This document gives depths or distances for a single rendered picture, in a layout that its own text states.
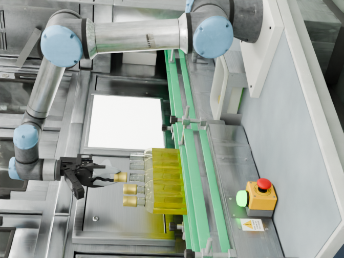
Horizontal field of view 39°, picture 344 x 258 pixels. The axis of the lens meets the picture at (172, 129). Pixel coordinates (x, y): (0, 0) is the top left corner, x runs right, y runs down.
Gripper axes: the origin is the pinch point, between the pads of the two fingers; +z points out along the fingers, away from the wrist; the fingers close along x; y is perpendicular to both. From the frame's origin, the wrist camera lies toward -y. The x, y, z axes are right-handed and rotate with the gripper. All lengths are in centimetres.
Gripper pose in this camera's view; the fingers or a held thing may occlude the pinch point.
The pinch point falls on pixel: (116, 176)
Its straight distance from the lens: 168.1
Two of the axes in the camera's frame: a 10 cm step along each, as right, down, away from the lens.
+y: -0.6, -5.9, 8.1
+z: 9.9, 0.6, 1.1
